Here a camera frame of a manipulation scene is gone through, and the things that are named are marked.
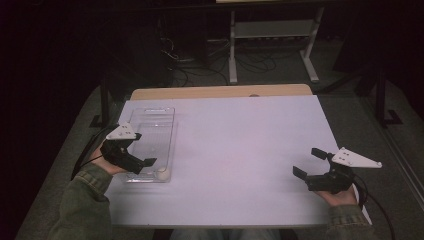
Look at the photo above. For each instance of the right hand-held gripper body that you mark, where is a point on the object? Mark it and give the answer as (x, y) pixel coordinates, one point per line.
(333, 181)

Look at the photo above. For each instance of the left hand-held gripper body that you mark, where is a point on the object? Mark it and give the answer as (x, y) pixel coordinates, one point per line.
(120, 156)

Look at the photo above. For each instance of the small white ball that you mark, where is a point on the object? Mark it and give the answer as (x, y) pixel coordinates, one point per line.
(163, 173)

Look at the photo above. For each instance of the clear plastic tray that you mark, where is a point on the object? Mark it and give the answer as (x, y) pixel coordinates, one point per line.
(156, 143)

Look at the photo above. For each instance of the person's left hand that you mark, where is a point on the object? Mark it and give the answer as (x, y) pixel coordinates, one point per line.
(106, 165)

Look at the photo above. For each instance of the person's right hand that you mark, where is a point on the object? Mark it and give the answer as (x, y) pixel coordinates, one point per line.
(338, 198)

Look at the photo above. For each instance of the black metal stand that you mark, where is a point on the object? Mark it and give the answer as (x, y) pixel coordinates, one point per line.
(381, 100)
(104, 106)

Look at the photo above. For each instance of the wooden table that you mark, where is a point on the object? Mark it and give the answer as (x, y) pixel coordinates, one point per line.
(220, 91)

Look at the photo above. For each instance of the white metal stand frame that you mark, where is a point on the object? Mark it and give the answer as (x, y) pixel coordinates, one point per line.
(273, 29)

